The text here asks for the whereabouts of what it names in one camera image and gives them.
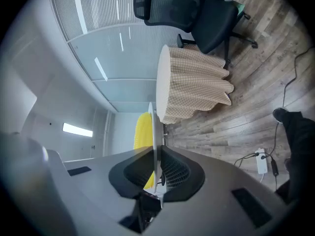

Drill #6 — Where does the black floor cable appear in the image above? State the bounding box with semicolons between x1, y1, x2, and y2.
282;47;315;109

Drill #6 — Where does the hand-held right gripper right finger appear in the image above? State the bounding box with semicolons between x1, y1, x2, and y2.
147;144;294;236

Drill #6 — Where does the person's black shoe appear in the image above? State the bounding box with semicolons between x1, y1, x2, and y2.
273;108;289;123

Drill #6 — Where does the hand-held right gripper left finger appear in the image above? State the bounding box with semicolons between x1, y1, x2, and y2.
44;146;156;236

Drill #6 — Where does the round table with yellow cloth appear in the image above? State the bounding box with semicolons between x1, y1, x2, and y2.
156;44;234;125

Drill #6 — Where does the person's black trouser leg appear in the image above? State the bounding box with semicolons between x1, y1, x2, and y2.
275;111;315;205

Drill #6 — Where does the yellow banana-like object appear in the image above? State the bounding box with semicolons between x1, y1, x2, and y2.
134;112;156;190

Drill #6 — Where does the black power adapter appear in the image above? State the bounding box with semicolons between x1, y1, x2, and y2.
270;156;280;177

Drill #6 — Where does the black office chair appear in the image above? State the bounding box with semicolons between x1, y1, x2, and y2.
133;0;258;70

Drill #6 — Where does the white power strip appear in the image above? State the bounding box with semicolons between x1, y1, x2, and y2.
255;148;269;175

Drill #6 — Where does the long ceiling light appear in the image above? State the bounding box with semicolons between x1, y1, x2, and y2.
63;122;94;138

